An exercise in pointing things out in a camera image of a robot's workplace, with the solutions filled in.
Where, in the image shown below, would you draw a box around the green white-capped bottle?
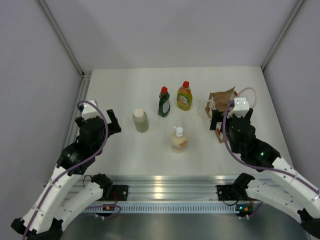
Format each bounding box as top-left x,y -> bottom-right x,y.
132,108 -> 149,133

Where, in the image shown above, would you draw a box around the clear red-capped bottle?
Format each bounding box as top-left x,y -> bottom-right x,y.
176,81 -> 193,111

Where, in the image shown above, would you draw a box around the cream pump lotion bottle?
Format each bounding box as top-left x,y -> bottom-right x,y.
171,126 -> 188,153

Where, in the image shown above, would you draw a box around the green dish soap bottle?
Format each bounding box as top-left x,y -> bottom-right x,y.
157,86 -> 171,118

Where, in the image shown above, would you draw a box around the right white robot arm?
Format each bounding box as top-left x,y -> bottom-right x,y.
210,108 -> 320,238

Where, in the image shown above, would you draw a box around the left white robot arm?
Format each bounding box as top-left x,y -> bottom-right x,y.
11,109 -> 122,240

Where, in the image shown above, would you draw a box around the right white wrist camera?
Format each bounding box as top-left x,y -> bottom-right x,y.
227,97 -> 250,118

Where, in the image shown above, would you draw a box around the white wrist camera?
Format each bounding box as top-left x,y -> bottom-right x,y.
77,102 -> 100,120
227,97 -> 250,118

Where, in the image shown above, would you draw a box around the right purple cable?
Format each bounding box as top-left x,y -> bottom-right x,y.
221,99 -> 320,218

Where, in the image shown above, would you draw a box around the purple cable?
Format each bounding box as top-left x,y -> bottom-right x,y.
221,99 -> 320,218
21,100 -> 122,240

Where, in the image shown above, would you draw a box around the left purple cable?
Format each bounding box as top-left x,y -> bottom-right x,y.
21,100 -> 122,240

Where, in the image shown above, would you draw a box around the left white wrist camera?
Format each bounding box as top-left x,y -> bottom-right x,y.
77,102 -> 100,120

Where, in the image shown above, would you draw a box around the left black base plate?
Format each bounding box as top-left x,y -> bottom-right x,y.
108,185 -> 129,202

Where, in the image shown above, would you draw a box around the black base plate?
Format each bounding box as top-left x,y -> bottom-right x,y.
108,185 -> 129,202
216,184 -> 239,201

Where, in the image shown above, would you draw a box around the aluminium mounting rail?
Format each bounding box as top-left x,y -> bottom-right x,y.
108,174 -> 239,203

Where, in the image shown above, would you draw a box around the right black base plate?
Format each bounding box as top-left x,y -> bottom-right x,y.
216,184 -> 239,201

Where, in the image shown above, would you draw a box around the white slotted cable duct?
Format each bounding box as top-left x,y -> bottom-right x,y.
83,203 -> 251,214

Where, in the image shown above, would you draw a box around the left aluminium frame post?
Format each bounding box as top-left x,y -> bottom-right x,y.
35,0 -> 84,77

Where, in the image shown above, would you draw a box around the aluminium frame post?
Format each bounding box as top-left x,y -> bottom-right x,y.
35,0 -> 84,77
260,0 -> 307,72

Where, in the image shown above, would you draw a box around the right aluminium frame post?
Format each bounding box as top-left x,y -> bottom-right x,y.
260,0 -> 307,72

